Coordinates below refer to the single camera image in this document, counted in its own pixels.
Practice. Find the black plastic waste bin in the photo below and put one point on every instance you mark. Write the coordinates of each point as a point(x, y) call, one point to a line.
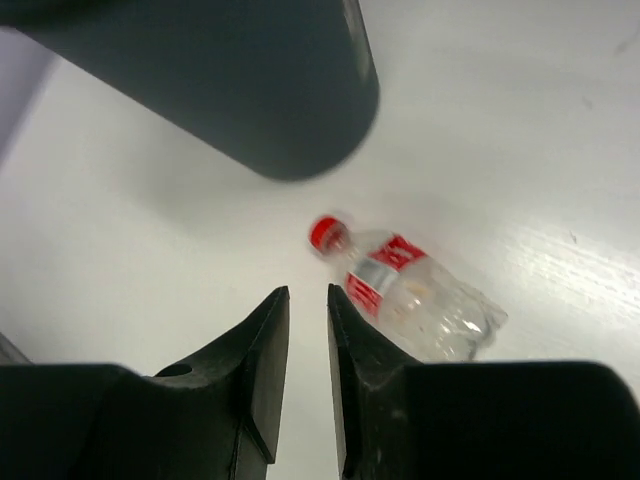
point(288, 89)

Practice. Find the red label clear bottle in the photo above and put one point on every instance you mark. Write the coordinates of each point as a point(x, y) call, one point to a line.
point(406, 294)

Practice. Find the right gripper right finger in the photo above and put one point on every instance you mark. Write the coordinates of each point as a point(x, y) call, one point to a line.
point(397, 418)

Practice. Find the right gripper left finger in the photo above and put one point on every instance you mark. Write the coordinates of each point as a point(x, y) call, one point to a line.
point(214, 414)

